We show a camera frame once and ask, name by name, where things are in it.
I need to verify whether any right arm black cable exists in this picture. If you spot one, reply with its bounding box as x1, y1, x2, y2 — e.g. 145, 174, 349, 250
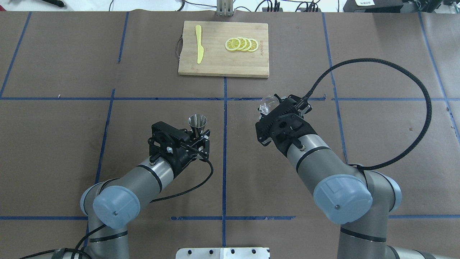
302, 58, 432, 171

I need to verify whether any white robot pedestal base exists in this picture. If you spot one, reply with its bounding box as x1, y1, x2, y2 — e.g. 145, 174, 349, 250
175, 247, 271, 259

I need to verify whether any clear glass cup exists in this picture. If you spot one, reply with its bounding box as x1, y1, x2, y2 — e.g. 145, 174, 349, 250
258, 95, 280, 116

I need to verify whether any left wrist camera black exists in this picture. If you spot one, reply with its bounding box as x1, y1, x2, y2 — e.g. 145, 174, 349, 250
148, 121, 191, 162

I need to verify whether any lemon slice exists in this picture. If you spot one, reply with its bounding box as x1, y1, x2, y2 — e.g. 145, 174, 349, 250
237, 37, 246, 51
241, 38, 252, 51
225, 37, 241, 51
246, 39, 259, 53

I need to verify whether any bamboo cutting board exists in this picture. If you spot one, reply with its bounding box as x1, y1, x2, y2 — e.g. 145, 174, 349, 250
178, 21, 270, 78

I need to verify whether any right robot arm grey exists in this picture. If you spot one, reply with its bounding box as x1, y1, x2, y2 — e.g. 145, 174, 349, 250
255, 95, 443, 259

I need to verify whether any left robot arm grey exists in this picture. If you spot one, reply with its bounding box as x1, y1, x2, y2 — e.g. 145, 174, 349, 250
50, 122, 211, 259

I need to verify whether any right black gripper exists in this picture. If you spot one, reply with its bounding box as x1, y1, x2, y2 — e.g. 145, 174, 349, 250
255, 95, 317, 157

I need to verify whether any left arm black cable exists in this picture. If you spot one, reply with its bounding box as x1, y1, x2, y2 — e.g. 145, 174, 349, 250
18, 140, 215, 259

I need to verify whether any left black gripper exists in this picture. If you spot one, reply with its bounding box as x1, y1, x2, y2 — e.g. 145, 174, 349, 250
162, 129, 211, 177

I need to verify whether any aluminium frame post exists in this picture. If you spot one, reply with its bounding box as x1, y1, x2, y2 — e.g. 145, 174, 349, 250
216, 0, 235, 17

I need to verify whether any steel jigger measuring cup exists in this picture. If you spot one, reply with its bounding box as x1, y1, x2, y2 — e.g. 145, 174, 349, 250
188, 114, 207, 135

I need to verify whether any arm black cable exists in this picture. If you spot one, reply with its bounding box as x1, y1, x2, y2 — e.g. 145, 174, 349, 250
302, 58, 432, 171
18, 140, 215, 259

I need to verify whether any yellow plastic knife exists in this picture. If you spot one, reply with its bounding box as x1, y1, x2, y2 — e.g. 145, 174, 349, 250
194, 24, 205, 64

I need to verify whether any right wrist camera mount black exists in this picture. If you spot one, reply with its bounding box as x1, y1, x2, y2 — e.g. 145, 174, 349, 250
255, 94, 312, 146

